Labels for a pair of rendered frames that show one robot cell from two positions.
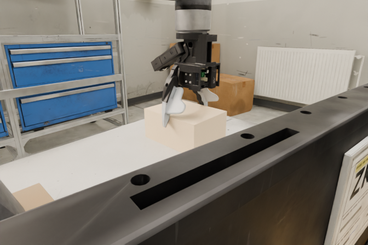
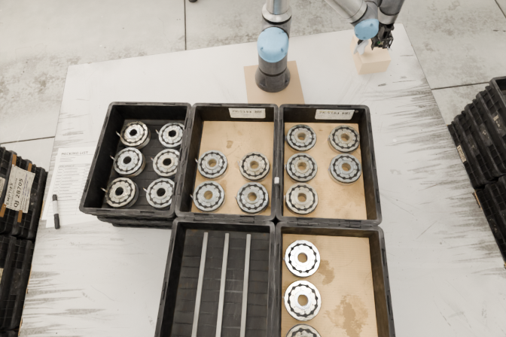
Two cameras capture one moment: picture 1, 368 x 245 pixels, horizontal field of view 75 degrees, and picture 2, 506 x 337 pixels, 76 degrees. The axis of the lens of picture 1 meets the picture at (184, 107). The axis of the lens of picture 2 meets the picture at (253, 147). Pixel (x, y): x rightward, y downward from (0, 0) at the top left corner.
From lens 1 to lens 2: 1.07 m
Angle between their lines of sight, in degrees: 57
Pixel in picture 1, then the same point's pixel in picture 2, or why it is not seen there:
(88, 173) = (313, 60)
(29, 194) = (291, 65)
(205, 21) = (389, 20)
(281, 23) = not seen: outside the picture
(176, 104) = (361, 48)
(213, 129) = (376, 66)
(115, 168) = (324, 63)
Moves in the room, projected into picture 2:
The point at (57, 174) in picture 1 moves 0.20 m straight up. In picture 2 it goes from (302, 55) to (306, 20)
